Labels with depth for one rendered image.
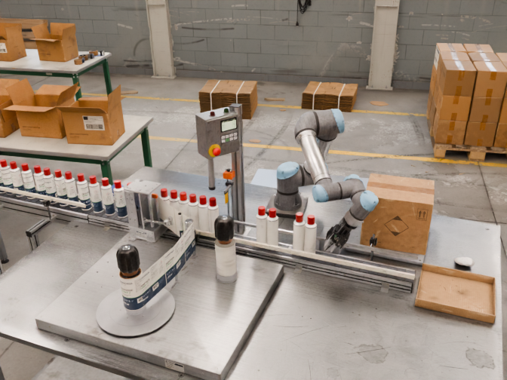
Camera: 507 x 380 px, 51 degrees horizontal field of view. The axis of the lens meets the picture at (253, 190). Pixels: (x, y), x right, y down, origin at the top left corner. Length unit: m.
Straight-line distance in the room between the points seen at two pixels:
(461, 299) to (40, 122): 3.13
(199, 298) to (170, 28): 6.36
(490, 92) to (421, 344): 3.73
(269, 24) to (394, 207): 5.60
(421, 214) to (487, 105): 3.21
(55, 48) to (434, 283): 5.05
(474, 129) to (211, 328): 4.09
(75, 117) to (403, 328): 2.72
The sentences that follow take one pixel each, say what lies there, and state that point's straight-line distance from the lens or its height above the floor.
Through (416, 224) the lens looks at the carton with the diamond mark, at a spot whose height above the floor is 1.01.
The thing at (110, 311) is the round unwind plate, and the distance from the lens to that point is 2.22.
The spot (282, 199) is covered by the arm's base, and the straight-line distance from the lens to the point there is 2.82.
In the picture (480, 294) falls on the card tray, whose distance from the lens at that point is 2.46.
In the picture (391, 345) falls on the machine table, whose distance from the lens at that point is 2.13.
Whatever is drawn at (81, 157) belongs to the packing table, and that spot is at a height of 0.75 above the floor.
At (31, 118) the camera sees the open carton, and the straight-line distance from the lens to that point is 4.30.
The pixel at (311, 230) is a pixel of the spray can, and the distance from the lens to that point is 2.35.
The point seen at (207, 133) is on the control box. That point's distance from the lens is 2.35.
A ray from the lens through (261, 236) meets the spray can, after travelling 2.46.
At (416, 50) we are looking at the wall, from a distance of 7.69.
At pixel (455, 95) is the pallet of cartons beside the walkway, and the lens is 5.51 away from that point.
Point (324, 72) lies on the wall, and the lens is 7.81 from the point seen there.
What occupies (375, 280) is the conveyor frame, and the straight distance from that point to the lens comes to 2.38.
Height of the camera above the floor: 2.29
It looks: 28 degrees down
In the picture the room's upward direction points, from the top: 1 degrees counter-clockwise
